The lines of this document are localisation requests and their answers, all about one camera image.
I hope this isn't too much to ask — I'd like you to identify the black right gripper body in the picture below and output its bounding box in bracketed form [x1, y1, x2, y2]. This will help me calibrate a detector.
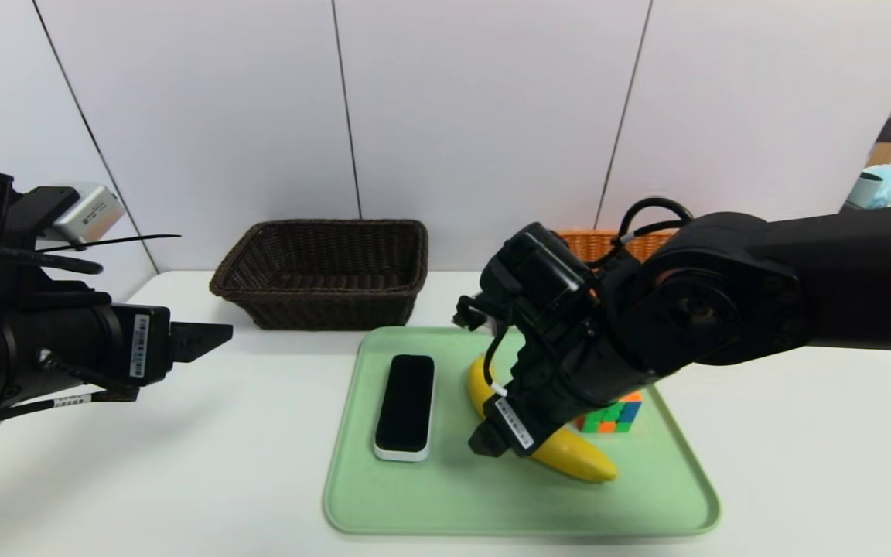
[483, 332, 598, 458]

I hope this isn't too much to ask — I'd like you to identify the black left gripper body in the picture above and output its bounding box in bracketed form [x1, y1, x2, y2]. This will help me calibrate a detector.
[3, 302, 172, 388]

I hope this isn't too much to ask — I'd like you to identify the yellow banana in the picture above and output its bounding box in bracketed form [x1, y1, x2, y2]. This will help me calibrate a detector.
[466, 354, 618, 484]

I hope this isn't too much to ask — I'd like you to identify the colourful puzzle cube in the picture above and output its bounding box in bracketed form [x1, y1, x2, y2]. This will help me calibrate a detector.
[574, 390, 644, 434]

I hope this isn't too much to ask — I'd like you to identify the dark brown wicker basket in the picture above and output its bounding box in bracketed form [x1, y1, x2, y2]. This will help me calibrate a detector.
[209, 219, 429, 332]

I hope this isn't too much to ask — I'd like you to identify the orange wicker basket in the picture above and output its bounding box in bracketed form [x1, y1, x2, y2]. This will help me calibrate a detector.
[558, 229, 678, 265]

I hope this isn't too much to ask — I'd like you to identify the light green plastic tray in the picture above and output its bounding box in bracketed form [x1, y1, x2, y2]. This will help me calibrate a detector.
[323, 326, 722, 536]

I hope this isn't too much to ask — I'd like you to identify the black and white board eraser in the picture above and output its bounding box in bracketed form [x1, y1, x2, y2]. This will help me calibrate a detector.
[373, 354, 436, 463]

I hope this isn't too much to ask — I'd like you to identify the black zip tie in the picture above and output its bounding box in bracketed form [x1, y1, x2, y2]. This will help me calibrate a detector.
[39, 234, 182, 253]

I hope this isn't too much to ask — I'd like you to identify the teal cup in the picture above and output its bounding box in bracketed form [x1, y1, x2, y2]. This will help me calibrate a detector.
[849, 172, 883, 208]

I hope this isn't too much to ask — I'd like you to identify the black right camera cable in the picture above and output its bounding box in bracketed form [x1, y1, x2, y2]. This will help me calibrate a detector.
[453, 294, 520, 399]

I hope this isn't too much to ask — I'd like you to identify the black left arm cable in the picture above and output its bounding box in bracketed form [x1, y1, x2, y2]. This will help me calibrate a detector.
[0, 387, 141, 436]

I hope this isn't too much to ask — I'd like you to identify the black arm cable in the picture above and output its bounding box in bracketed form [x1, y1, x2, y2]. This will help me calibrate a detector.
[0, 387, 141, 436]
[617, 197, 695, 248]

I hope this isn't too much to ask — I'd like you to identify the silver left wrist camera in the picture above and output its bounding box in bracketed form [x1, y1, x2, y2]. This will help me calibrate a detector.
[51, 184, 126, 248]

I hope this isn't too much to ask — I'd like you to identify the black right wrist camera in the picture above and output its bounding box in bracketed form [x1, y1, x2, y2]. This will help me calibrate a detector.
[480, 223, 598, 326]

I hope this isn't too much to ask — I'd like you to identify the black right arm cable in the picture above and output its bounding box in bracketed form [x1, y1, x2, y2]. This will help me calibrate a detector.
[617, 197, 695, 248]

